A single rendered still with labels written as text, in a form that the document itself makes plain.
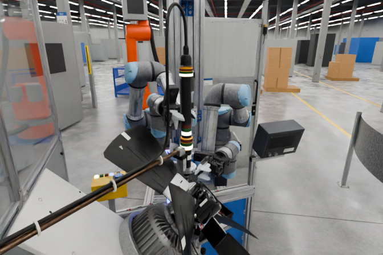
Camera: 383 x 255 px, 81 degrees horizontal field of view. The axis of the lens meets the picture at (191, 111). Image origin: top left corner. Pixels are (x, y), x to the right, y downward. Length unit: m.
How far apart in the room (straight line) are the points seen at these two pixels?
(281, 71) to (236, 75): 6.20
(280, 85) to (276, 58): 0.98
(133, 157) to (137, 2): 4.16
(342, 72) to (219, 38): 10.85
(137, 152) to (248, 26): 2.40
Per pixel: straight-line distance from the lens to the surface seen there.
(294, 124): 1.52
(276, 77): 9.00
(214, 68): 2.74
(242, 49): 2.89
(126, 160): 0.74
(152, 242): 0.77
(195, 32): 1.69
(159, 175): 0.77
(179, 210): 0.51
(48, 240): 0.64
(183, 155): 0.78
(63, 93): 5.25
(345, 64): 13.21
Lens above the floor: 1.71
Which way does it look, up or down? 17 degrees down
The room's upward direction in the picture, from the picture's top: straight up
